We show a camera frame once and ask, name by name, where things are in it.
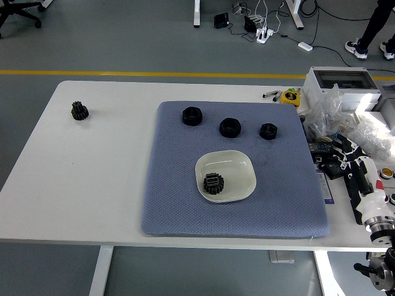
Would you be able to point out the white square dish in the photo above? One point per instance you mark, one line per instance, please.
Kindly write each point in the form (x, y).
(234, 172)

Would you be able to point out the upright black power adapter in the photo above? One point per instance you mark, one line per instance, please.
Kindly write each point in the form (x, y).
(250, 24)

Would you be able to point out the clear plastic parts bag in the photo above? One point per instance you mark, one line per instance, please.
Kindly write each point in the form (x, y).
(325, 114)

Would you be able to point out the person in dark trousers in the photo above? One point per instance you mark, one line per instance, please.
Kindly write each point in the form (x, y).
(375, 21)

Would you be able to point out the white table leg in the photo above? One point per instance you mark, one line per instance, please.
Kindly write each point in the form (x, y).
(328, 274)
(102, 271)

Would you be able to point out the white push-button control box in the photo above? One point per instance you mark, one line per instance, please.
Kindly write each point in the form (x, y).
(389, 182)

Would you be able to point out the grey under-table bracket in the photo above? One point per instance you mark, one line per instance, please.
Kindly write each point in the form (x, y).
(281, 256)

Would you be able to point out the white power strip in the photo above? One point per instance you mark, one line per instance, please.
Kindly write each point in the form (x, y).
(264, 34)

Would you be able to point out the blue-grey quilted mat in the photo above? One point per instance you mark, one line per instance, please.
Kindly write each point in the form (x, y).
(172, 185)

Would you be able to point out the small black hex nut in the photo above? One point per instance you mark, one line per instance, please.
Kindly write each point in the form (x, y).
(268, 133)

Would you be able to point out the large black gear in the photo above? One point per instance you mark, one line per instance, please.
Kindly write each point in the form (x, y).
(213, 190)

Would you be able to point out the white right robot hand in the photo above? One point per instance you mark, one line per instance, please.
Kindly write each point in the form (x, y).
(373, 197)

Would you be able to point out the white desk leg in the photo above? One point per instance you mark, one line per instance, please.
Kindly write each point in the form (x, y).
(294, 13)
(197, 13)

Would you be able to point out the black office chair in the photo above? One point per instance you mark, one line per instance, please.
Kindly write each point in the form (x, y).
(15, 9)

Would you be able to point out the flat black power adapter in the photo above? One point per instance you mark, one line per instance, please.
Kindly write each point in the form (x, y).
(221, 20)

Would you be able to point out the bubble wrap bag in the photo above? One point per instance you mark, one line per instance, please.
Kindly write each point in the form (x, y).
(373, 135)

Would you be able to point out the black stacked double gear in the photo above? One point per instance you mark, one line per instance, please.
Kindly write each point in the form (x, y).
(80, 112)

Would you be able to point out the purple printed card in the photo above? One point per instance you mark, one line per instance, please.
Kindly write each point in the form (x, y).
(325, 191)

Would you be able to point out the black stand base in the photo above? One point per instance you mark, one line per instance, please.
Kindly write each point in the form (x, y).
(358, 217)

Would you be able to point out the large black hex nut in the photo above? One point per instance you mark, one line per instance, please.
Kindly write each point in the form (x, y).
(192, 118)
(230, 129)

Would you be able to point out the black silver marker pen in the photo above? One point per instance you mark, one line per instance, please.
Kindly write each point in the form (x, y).
(276, 97)
(271, 93)

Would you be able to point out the white power adapter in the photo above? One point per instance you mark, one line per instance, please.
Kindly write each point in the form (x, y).
(305, 46)

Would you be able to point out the black digital display module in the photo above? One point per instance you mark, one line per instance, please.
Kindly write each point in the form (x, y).
(321, 147)

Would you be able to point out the yellow tape measure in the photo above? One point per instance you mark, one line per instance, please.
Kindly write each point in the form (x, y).
(290, 97)

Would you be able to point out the grey electrical enclosure box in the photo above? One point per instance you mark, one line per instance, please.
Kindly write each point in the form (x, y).
(339, 81)

